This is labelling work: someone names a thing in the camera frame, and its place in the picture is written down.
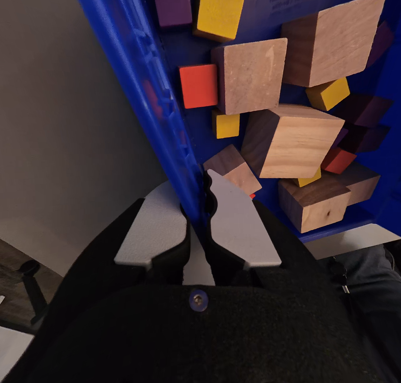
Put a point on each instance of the pile of coloured wooden cubes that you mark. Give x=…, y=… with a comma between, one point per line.
x=297, y=141

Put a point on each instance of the blue plastic box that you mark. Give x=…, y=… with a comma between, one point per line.
x=125, y=28

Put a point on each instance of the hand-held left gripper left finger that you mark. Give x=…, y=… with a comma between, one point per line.
x=150, y=232

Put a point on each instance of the dark blue clothing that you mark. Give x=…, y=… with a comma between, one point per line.
x=372, y=282

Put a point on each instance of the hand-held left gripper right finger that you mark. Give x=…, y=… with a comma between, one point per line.
x=241, y=229

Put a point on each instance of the black chair leg with caster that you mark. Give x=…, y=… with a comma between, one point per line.
x=34, y=292

